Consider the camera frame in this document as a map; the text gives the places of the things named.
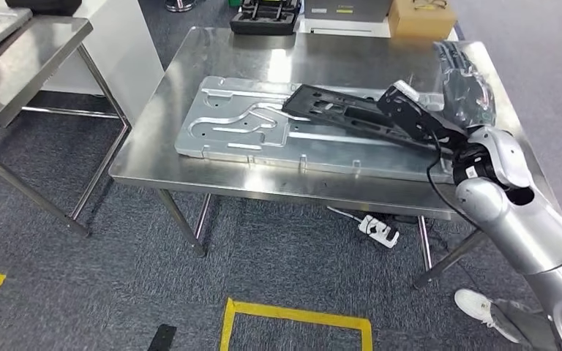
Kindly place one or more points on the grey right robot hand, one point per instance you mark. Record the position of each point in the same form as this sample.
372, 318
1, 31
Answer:
470, 94

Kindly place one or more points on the black plastic plate frame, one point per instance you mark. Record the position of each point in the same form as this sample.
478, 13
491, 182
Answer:
329, 109

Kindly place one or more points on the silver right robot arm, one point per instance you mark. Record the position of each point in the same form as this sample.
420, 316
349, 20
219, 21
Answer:
528, 232

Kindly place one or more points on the stainless steel workbench table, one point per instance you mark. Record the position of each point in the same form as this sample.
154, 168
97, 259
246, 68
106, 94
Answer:
271, 53

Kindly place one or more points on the brown cardboard box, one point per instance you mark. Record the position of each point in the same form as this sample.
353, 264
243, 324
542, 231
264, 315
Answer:
421, 24

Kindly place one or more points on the grey flat box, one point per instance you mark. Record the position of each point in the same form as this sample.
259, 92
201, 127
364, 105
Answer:
346, 8

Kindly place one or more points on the white power strip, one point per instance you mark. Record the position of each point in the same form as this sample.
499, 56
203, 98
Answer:
379, 231

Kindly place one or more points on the person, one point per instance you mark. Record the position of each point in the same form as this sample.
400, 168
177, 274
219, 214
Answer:
472, 305

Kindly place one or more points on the black foam tool case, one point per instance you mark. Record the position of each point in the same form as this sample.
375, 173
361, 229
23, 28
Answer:
264, 22

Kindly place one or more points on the yellow floor tape rectangle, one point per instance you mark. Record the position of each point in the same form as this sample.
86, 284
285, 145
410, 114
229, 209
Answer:
300, 315

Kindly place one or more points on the chrome stool base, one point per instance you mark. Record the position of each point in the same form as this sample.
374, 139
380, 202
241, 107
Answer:
180, 5

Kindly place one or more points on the white cabinet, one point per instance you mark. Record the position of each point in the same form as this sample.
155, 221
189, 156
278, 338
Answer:
121, 53

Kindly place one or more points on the black carrying case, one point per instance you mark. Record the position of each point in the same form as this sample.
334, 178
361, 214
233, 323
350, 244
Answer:
43, 6

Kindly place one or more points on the stainless steel side table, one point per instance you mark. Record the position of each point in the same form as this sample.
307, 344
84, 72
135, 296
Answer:
34, 53

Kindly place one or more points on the black right camera bracket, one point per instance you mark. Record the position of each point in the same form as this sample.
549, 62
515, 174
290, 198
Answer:
416, 118

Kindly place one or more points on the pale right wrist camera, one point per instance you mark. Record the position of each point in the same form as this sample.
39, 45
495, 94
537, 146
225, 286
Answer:
406, 89

